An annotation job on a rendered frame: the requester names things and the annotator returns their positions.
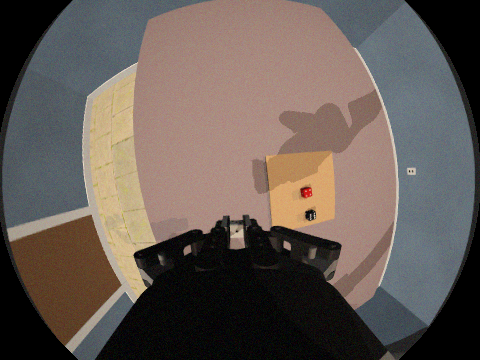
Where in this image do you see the red die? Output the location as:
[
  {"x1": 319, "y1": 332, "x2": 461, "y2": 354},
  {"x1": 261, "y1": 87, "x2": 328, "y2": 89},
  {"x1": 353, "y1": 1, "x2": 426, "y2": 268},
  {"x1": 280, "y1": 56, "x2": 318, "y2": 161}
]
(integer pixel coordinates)
[{"x1": 300, "y1": 187, "x2": 312, "y2": 198}]

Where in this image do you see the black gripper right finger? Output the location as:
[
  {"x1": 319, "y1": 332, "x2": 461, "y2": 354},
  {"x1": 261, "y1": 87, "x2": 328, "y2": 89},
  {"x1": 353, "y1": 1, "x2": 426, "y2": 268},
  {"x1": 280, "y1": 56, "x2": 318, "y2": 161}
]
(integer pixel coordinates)
[{"x1": 243, "y1": 215, "x2": 342, "y2": 281}]

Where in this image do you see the tan square mat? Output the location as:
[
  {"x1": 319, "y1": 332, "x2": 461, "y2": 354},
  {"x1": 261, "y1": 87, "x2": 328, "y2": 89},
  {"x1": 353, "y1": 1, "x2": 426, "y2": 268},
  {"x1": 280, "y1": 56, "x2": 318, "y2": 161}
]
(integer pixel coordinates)
[{"x1": 265, "y1": 151, "x2": 335, "y2": 229}]

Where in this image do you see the white die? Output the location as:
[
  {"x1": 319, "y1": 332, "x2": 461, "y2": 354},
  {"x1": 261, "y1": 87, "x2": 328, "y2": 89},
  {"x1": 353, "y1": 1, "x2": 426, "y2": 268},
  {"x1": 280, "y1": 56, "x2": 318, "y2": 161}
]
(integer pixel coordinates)
[{"x1": 230, "y1": 220, "x2": 244, "y2": 238}]

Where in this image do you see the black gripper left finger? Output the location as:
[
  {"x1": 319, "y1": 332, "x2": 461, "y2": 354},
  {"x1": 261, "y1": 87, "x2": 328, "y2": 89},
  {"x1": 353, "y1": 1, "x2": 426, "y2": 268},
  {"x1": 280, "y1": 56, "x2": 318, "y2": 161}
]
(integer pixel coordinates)
[{"x1": 133, "y1": 216, "x2": 230, "y2": 288}]

